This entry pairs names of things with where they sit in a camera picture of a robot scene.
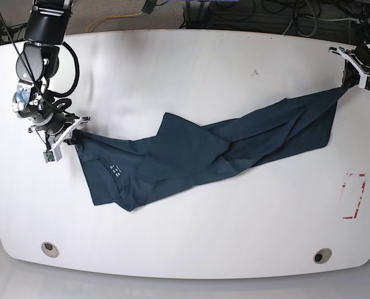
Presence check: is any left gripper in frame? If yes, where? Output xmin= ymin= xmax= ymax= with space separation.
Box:
xmin=329 ymin=45 xmax=370 ymax=88

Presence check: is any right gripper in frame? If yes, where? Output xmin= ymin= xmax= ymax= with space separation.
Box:
xmin=28 ymin=116 xmax=90 ymax=151

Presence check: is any dark blue T-shirt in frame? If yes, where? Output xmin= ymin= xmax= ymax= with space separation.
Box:
xmin=74 ymin=87 xmax=346 ymax=212

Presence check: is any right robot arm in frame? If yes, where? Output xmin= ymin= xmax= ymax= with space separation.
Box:
xmin=12 ymin=1 xmax=89 ymax=163

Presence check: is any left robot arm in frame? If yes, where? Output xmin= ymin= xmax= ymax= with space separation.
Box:
xmin=329 ymin=1 xmax=370 ymax=92

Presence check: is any red tape rectangle marking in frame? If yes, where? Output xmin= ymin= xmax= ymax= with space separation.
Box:
xmin=339 ymin=173 xmax=367 ymax=219

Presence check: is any left table grommet hole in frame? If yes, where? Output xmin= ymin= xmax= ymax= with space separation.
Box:
xmin=41 ymin=242 xmax=59 ymax=258

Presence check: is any table grommet hole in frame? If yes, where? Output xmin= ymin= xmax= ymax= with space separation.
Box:
xmin=41 ymin=242 xmax=59 ymax=258
xmin=313 ymin=248 xmax=332 ymax=264

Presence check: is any right table grommet hole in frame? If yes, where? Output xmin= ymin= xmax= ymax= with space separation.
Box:
xmin=313 ymin=248 xmax=332 ymax=264

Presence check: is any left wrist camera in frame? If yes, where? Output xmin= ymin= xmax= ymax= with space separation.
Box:
xmin=358 ymin=75 xmax=370 ymax=92

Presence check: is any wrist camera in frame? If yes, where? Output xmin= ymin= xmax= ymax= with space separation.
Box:
xmin=43 ymin=147 xmax=62 ymax=163
xmin=358 ymin=75 xmax=370 ymax=92

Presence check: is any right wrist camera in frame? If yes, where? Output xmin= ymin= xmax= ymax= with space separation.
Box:
xmin=43 ymin=147 xmax=62 ymax=163

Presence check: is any yellow cable on floor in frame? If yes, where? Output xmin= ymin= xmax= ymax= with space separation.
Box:
xmin=85 ymin=8 xmax=144 ymax=34

